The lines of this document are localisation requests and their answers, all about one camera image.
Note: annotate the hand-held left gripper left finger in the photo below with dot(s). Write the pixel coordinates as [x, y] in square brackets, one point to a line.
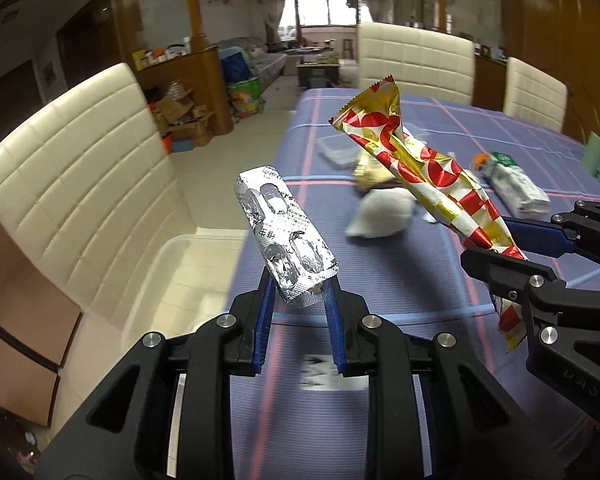
[262, 330]

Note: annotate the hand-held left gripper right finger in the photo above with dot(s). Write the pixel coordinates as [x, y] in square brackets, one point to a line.
[336, 330]

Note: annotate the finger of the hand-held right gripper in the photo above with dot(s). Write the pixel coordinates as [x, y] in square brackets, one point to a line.
[500, 270]
[535, 237]

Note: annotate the orange peel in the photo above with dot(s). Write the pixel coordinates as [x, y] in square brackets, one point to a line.
[479, 161]

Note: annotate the silver pill blister pack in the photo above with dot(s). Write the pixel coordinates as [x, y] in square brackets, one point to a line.
[280, 230]

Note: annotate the red and gold snack wrapper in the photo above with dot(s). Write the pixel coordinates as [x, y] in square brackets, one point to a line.
[430, 170]

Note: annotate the white tissue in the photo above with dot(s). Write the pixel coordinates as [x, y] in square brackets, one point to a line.
[380, 212]

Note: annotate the white and green packet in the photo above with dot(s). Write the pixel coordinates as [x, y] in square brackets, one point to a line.
[515, 187]

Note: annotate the blue plaid tablecloth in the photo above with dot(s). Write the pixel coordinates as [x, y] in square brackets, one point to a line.
[430, 285]

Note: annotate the cream padded dining chair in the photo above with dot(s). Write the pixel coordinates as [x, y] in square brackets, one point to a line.
[415, 60]
[532, 92]
[80, 160]

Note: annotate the crumpled gold wrapper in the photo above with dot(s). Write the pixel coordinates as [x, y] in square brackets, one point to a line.
[370, 172]

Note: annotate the wooden sideboard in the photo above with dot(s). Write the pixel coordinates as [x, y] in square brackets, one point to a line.
[490, 80]

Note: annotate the clear plastic tray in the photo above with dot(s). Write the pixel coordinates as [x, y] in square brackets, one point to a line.
[335, 152]

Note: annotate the pile of cardboard boxes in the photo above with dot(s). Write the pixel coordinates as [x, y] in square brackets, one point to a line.
[185, 125]

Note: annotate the colourful printed bag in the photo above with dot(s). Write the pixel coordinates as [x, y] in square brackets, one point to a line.
[245, 97]

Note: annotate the wooden partition cabinet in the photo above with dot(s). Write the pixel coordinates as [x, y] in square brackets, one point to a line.
[200, 75]

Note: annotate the wooden coffee table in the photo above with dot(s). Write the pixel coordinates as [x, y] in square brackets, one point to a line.
[317, 67]

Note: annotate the small wooden stool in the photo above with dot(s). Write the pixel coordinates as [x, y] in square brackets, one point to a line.
[348, 49]

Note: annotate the blue bag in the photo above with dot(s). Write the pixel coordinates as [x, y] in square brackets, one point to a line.
[235, 65]

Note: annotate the grey sofa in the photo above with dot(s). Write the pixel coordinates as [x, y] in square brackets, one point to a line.
[267, 62]

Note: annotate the row of bottles and boxes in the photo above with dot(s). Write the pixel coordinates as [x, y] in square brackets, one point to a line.
[160, 55]

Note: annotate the bright window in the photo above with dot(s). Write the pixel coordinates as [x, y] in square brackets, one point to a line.
[325, 7]

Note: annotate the dark wooden door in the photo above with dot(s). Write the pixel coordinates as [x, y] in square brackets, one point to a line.
[82, 55]

